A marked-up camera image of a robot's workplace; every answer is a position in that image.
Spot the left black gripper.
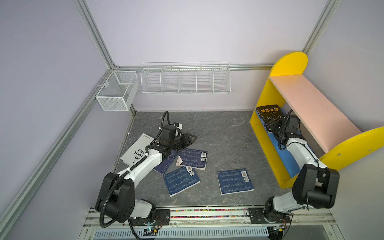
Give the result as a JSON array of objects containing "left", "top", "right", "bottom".
[{"left": 169, "top": 132, "right": 197, "bottom": 151}]

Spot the black wolf-eyes book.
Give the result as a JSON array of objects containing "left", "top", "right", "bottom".
[{"left": 255, "top": 110, "right": 272, "bottom": 133}]

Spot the black book orange title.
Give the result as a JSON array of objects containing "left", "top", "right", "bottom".
[{"left": 256, "top": 105, "right": 285, "bottom": 123}]

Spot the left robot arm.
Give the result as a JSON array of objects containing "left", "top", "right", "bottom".
[{"left": 95, "top": 112, "right": 197, "bottom": 228}]

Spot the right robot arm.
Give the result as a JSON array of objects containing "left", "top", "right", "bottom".
[{"left": 263, "top": 110, "right": 340, "bottom": 223}]

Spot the dark blue thin book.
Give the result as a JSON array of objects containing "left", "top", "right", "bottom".
[{"left": 154, "top": 150, "right": 179, "bottom": 176}]

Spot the white paper file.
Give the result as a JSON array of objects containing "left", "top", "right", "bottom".
[{"left": 120, "top": 134, "right": 154, "bottom": 166}]

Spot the yellow pink blue shelf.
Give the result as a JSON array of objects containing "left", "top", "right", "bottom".
[{"left": 257, "top": 52, "right": 384, "bottom": 170}]

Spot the white mesh basket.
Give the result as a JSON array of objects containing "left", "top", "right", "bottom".
[{"left": 96, "top": 71, "right": 140, "bottom": 112}]

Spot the white wire wall rack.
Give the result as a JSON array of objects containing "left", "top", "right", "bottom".
[{"left": 141, "top": 62, "right": 232, "bottom": 95}]

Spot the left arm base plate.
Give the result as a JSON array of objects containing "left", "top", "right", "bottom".
[{"left": 130, "top": 209, "right": 171, "bottom": 226}]

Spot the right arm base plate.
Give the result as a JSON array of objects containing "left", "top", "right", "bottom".
[{"left": 246, "top": 207, "right": 291, "bottom": 224}]

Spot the aluminium front rail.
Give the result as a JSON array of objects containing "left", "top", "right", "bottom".
[{"left": 79, "top": 206, "right": 344, "bottom": 240}]

